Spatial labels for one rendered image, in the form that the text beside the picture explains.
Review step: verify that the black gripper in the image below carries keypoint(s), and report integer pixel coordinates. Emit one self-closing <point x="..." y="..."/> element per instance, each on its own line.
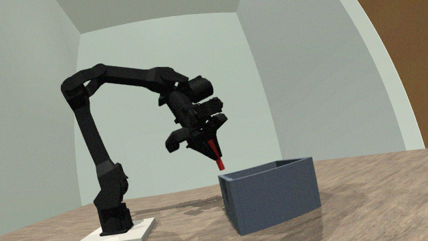
<point x="196" y="135"/>

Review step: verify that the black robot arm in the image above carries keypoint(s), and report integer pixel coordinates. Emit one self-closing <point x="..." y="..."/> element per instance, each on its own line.
<point x="114" y="216"/>

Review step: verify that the dark red peg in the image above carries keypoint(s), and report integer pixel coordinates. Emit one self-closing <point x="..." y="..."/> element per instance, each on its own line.
<point x="219" y="161"/>

